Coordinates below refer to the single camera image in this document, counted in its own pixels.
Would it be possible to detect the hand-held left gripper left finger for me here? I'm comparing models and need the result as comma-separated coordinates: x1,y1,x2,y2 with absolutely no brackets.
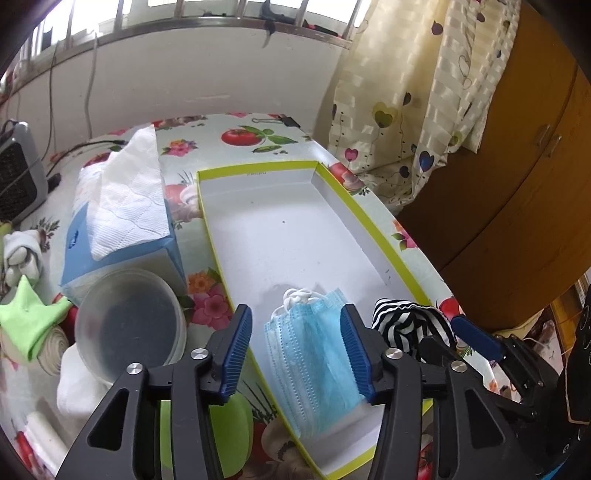
55,304,254,480

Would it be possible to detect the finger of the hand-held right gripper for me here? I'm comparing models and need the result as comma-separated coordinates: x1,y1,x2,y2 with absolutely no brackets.
450,314,550,393
418,335,522,418

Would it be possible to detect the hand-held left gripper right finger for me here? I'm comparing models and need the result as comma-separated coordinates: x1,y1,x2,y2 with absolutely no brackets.
339,304,539,480

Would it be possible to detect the black white striped sock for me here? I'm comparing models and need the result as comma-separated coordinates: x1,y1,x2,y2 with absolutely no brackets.
372,299,458,361

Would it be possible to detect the blue face mask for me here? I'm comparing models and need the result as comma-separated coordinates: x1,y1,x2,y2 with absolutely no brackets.
264,287,370,439

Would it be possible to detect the white box with lime rim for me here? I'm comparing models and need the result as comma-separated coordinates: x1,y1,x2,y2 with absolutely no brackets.
196,159,462,478

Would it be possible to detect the beige sock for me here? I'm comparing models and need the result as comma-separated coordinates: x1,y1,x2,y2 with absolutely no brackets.
0,325,70,379

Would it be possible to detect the bright green sock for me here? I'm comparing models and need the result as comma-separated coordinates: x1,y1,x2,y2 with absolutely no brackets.
0,274,75,363

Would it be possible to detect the green round lid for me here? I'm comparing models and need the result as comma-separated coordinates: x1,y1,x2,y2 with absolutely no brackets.
159,394,254,480

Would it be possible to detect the person's dark clothing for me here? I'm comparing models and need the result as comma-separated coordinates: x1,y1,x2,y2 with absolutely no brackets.
570,277,591,425

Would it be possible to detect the clear round plastic container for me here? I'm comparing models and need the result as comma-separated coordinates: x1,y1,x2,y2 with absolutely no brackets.
74,268,188,384

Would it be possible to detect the brown wooden cabinet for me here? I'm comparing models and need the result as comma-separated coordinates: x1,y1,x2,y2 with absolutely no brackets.
397,4,591,333

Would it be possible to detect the blue tissue box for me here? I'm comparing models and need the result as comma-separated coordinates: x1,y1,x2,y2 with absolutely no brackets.
60,124,188,305

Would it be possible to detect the white folded cloth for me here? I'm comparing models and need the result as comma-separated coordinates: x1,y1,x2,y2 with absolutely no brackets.
23,411,75,462

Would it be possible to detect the black binder clip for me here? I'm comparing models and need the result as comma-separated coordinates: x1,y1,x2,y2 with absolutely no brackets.
252,115,301,129

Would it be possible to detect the white rolled sock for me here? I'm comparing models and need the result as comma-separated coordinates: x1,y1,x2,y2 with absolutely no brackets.
2,228,44,296

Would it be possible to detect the cream heart print curtain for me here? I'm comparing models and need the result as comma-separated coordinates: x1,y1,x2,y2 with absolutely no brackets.
316,0,525,215

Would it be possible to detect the grey space heater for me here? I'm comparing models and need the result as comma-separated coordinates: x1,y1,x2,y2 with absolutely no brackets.
0,119,49,222

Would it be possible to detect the metal window railing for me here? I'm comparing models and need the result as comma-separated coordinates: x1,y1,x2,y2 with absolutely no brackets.
18,0,365,54

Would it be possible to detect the black power cable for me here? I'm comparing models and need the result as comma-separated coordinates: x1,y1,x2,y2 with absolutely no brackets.
46,137,126,188

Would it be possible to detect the dark hanging cable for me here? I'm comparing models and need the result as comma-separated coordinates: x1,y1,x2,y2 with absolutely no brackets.
46,41,60,155

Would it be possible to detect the black hanging strap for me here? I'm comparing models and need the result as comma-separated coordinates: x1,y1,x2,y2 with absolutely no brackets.
259,0,296,48

